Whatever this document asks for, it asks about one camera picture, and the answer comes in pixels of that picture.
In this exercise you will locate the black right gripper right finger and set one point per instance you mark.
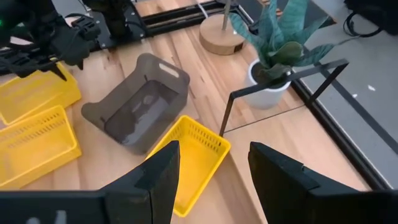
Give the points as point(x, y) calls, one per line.
point(280, 186)

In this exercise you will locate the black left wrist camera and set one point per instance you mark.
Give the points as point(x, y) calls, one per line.
point(85, 28)

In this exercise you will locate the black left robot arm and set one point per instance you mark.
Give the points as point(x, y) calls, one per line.
point(25, 18)

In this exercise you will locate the grey translucent plastic bin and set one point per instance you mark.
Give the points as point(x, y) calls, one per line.
point(136, 109)

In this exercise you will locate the green leafy plant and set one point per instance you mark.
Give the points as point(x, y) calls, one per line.
point(280, 40)

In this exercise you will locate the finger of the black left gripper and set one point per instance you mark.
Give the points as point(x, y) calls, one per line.
point(43, 70)
point(76, 62)

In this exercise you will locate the black metal shelf frame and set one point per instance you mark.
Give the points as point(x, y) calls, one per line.
point(311, 72)

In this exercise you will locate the black aluminium rail frame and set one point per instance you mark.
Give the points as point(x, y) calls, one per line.
point(342, 140)

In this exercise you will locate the yellow slotted plastic basket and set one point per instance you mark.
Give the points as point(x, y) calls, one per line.
point(34, 149)
point(196, 168)
point(34, 96)

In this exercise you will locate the black object on floor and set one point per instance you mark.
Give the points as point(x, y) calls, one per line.
point(379, 12)

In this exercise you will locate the white plant pot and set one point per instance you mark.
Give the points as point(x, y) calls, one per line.
point(264, 96)

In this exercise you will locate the metal lamp pole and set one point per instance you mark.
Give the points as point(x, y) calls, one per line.
point(226, 14)

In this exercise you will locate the round wooden lamp base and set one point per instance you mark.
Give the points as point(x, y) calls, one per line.
point(220, 39)

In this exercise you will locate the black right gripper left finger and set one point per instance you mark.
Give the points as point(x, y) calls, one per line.
point(149, 186)

